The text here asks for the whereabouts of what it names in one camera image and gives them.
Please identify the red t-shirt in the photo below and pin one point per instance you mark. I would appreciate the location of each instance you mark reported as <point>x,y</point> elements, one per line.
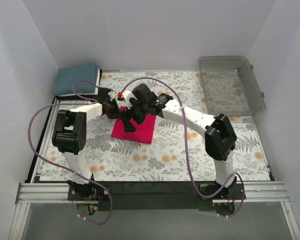
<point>144,127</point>

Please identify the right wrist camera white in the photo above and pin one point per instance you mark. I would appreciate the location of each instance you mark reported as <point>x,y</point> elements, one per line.
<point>126,96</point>

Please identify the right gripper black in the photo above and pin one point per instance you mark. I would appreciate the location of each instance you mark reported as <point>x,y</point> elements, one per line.
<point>131,117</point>

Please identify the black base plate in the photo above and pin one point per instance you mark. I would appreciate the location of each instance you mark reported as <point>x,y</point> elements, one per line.
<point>160,195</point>

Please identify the aluminium frame rail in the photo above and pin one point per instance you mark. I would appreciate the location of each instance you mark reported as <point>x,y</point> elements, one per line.
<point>57,192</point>

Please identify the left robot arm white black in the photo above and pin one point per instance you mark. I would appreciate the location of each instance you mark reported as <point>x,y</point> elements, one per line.
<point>70,136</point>

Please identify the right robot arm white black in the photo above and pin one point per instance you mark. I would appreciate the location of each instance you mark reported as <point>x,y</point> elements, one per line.
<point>219,135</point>

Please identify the clear plastic bin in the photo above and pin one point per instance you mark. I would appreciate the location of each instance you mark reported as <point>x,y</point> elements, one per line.
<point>229,86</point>

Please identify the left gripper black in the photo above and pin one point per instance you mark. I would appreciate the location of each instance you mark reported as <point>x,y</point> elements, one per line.
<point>114,111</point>

